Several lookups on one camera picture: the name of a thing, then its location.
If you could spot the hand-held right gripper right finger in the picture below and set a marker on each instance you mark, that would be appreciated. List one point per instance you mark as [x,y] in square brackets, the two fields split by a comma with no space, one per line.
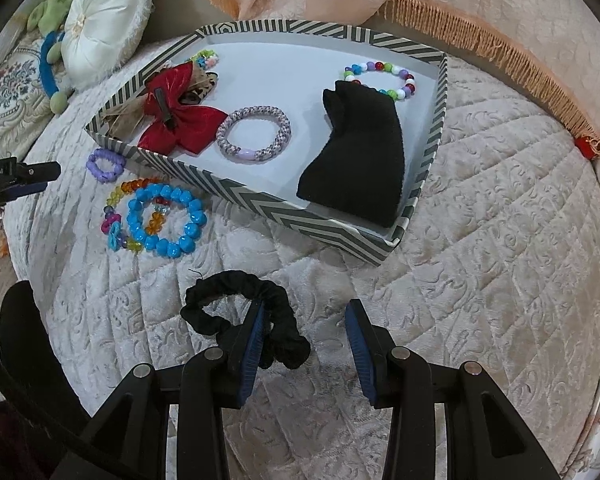
[360,355]

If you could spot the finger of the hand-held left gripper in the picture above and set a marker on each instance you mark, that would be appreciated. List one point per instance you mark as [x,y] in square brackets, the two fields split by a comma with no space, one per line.
[37,172]
[25,191]

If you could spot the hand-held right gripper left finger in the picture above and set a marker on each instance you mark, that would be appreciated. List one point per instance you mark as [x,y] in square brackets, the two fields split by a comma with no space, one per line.
[252,355]

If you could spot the black scrunchie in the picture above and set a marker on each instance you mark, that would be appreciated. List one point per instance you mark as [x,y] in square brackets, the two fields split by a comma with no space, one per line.
[280,305]

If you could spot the brown sheer hair bow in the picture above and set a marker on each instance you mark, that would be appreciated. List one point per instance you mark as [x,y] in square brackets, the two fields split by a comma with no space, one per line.
[122,120]

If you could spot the red fabric hair bow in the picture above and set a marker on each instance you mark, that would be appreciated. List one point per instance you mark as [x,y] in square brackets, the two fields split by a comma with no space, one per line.
[200,120]

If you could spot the black cloth pouch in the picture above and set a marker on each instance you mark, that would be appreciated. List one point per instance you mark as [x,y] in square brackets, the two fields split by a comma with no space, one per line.
[360,160]

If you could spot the striped cardboard box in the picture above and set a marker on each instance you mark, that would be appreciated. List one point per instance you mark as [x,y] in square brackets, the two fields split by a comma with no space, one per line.
[290,75]

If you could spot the floral embroidered cushion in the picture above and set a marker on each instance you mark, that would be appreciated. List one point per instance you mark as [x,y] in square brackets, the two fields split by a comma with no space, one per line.
[10,85]

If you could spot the green blue plush toy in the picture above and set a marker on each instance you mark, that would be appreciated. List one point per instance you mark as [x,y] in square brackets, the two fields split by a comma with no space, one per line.
[55,10]

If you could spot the round white satin pillow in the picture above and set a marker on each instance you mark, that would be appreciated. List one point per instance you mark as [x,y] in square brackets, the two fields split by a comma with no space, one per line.
[105,20]

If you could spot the white quilted bedspread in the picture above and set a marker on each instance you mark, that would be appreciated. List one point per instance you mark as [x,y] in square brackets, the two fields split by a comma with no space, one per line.
[480,210]

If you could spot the beige upholstered headboard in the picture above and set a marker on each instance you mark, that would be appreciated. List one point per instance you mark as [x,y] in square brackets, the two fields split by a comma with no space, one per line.
[180,15]

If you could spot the small red object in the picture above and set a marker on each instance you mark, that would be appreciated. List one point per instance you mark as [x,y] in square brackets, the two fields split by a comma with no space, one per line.
[586,147]

